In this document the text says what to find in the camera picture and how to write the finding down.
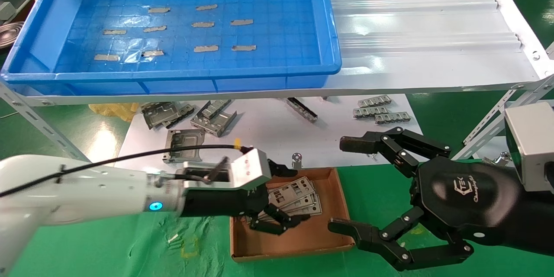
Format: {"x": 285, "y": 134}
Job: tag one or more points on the white flat board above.
{"x": 268, "y": 138}

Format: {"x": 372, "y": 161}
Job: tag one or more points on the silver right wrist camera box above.
{"x": 534, "y": 147}

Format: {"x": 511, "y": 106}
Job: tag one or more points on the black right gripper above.
{"x": 467, "y": 194}

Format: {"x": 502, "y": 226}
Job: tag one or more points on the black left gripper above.
{"x": 256, "y": 201}

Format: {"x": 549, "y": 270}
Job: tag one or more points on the white corrugated metal shelf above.
{"x": 411, "y": 30}

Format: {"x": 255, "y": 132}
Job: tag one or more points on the small grey box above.
{"x": 6, "y": 11}

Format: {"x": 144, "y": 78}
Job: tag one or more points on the silver perforated metal plate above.
{"x": 314, "y": 208}
{"x": 294, "y": 190}

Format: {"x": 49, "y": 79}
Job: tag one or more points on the grey tape strip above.
{"x": 159, "y": 10}
{"x": 114, "y": 32}
{"x": 206, "y": 7}

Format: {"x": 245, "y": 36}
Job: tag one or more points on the green cloth mat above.
{"x": 385, "y": 190}

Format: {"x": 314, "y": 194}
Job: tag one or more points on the round metal coil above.
{"x": 11, "y": 34}

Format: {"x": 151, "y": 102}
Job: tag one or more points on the grey stamped metal bracket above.
{"x": 186, "y": 140}
{"x": 216, "y": 126}
{"x": 216, "y": 106}
{"x": 185, "y": 112}
{"x": 156, "y": 114}

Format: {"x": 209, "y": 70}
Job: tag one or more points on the small white scrap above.
{"x": 173, "y": 238}

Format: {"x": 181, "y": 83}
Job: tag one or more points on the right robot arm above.
{"x": 536, "y": 220}

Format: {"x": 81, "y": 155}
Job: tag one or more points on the small silver clip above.
{"x": 373, "y": 156}
{"x": 296, "y": 161}

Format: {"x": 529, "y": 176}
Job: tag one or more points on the silver metal fitting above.
{"x": 500, "y": 159}

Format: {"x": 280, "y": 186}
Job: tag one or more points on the small notched metal strip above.
{"x": 370, "y": 111}
{"x": 374, "y": 101}
{"x": 392, "y": 117}

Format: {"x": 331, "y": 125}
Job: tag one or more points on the brown cardboard box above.
{"x": 311, "y": 240}

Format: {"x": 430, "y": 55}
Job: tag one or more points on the white perforated angle brace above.
{"x": 480, "y": 132}
{"x": 39, "y": 123}

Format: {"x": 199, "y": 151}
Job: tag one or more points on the long narrow metal bracket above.
{"x": 303, "y": 110}

